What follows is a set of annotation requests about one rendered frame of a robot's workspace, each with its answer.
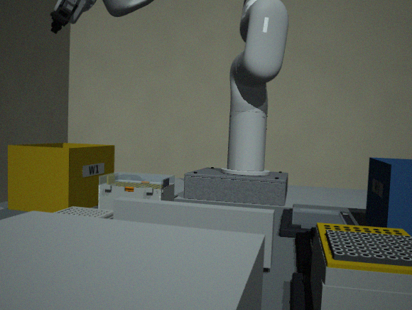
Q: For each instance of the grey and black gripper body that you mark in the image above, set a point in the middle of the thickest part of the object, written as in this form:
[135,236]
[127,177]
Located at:
[70,4]

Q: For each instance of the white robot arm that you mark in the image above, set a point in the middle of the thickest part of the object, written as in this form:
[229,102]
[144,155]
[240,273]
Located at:
[257,64]

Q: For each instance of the blue open-top bin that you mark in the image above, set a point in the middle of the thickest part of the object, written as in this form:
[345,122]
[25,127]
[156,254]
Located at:
[389,194]

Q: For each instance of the yellow open-top bin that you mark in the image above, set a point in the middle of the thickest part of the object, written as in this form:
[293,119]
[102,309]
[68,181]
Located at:
[49,179]

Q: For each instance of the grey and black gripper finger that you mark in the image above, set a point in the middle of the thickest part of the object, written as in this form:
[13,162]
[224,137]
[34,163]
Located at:
[60,18]

